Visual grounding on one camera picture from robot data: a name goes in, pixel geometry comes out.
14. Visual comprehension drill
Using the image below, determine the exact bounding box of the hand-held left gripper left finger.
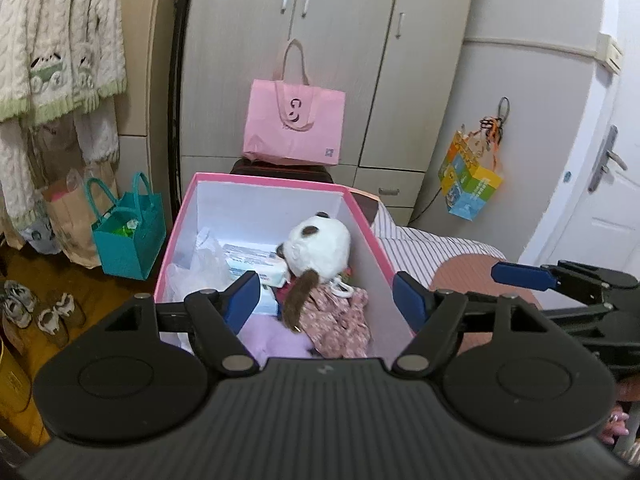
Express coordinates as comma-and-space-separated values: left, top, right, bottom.
102, 270, 261, 376

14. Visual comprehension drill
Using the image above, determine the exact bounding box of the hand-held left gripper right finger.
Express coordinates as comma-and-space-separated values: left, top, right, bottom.
391, 271, 548, 377

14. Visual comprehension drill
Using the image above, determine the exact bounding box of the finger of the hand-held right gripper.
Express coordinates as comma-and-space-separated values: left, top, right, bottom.
491, 260, 640, 309
542, 307, 640, 344

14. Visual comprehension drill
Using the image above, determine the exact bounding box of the blue white wipes packet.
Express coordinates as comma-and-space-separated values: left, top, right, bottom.
222, 241, 288, 273

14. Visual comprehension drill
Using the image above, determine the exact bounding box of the purple plush toy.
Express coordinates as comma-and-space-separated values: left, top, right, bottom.
240, 317, 313, 361

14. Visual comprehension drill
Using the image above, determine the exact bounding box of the pink floral cloth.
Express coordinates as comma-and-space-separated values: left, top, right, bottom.
295, 282, 373, 358

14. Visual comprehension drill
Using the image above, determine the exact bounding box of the pink cardboard box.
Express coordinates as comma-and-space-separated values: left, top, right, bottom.
152, 171, 416, 358

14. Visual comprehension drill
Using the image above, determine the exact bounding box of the white panda plush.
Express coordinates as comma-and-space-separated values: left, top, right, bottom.
276, 212, 353, 333

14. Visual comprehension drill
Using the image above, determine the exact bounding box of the striped bed sheet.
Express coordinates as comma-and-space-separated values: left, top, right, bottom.
372, 205, 508, 288

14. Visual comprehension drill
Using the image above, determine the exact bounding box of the white door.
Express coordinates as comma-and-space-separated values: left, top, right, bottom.
515, 0, 640, 281

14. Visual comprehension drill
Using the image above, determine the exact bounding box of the colourful paper gift bag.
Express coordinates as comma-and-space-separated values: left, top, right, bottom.
437, 127, 504, 222

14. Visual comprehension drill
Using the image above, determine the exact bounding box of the teal gift bag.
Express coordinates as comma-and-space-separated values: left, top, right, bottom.
85, 171, 167, 281

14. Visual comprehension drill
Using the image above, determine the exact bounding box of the dark stool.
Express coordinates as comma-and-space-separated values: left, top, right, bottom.
229, 158, 335, 184

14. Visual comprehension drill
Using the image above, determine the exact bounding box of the orange ribbon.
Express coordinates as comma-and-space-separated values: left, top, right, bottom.
479, 117, 503, 143

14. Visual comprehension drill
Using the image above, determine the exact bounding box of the pink tote bag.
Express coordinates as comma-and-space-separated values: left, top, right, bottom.
242, 38, 347, 166

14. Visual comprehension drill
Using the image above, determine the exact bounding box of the brown paper bag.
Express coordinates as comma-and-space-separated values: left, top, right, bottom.
39, 162, 120, 269

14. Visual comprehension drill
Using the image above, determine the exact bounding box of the beige electrical box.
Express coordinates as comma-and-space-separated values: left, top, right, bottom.
595, 32, 624, 76

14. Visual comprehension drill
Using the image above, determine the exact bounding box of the yellow bag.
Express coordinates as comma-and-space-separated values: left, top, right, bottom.
0, 335, 32, 413

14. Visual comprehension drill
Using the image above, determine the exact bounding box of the beige wardrobe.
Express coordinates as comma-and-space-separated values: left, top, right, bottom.
177, 0, 481, 211

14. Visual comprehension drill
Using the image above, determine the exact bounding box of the cream fleece pajama jacket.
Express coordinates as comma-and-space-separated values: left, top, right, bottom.
0, 0, 128, 126

